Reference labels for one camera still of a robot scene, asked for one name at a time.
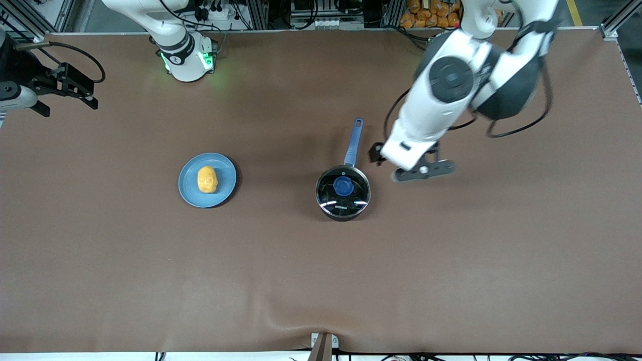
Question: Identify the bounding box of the glass lid blue knob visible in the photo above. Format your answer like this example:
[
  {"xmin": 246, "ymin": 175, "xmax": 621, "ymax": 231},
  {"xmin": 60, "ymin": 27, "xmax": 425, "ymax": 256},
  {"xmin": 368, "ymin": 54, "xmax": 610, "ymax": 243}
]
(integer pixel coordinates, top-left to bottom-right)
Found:
[{"xmin": 316, "ymin": 166, "xmax": 372, "ymax": 220}]

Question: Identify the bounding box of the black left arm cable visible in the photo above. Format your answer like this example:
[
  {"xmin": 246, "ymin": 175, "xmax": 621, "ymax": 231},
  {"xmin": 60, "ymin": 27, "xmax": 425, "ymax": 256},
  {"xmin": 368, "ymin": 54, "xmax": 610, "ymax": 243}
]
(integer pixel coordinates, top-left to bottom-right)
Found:
[{"xmin": 384, "ymin": 0, "xmax": 554, "ymax": 146}]

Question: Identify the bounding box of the white power strip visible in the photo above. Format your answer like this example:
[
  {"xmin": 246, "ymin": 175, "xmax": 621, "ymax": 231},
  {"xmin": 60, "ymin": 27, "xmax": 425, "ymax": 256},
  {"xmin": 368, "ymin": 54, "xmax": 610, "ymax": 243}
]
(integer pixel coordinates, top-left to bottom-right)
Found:
[{"xmin": 311, "ymin": 18, "xmax": 353, "ymax": 30}]

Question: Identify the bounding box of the aluminium frame profile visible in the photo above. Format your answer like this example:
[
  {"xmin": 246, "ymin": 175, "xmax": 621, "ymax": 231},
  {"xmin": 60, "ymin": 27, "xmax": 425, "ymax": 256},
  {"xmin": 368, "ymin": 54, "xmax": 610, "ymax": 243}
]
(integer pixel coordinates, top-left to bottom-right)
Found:
[
  {"xmin": 599, "ymin": 0, "xmax": 642, "ymax": 42},
  {"xmin": 245, "ymin": 0, "xmax": 270, "ymax": 31},
  {"xmin": 0, "ymin": 0, "xmax": 77, "ymax": 42}
]

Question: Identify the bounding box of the blue round plate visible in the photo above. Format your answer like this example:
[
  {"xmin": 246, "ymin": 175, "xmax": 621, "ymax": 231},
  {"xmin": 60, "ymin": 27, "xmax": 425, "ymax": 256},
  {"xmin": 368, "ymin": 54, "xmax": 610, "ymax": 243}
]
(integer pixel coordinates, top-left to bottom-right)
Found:
[{"xmin": 178, "ymin": 152, "xmax": 237, "ymax": 209}]

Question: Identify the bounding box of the power strip with black plugs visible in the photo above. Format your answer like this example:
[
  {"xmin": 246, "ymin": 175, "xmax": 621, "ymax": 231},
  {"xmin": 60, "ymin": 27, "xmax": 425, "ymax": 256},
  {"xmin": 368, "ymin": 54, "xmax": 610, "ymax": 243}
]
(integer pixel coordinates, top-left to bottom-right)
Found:
[{"xmin": 193, "ymin": 0, "xmax": 237, "ymax": 22}]

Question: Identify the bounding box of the brown table cloth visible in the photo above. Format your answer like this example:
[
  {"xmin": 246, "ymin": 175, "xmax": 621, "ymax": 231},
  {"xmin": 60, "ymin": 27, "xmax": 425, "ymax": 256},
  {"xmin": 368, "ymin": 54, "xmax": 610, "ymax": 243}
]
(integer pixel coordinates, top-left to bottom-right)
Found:
[{"xmin": 0, "ymin": 28, "xmax": 642, "ymax": 354}]

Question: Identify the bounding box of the pile of orange buns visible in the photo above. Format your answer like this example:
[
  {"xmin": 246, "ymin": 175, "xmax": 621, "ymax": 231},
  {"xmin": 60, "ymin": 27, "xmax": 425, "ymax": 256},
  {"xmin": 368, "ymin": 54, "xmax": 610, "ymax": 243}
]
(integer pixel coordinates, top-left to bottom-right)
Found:
[{"xmin": 399, "ymin": 0, "xmax": 462, "ymax": 29}]

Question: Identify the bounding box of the metal bracket with post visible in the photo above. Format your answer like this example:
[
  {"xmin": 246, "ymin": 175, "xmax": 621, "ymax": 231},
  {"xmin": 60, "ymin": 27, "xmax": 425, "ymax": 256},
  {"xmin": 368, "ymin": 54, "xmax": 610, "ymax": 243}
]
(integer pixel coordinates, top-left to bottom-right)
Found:
[{"xmin": 308, "ymin": 332, "xmax": 340, "ymax": 361}]

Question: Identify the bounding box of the yellow potato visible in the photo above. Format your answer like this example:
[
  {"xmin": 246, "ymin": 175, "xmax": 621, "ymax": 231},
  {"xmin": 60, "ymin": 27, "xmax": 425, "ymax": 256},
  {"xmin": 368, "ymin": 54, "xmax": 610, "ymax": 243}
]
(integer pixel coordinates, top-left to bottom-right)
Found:
[{"xmin": 197, "ymin": 166, "xmax": 219, "ymax": 194}]

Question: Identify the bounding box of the black pot blue handle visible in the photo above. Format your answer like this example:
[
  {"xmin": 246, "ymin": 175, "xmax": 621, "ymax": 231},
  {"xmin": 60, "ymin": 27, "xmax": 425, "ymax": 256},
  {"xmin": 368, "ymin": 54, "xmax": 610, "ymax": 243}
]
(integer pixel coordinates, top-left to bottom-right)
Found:
[{"xmin": 315, "ymin": 118, "xmax": 372, "ymax": 222}]

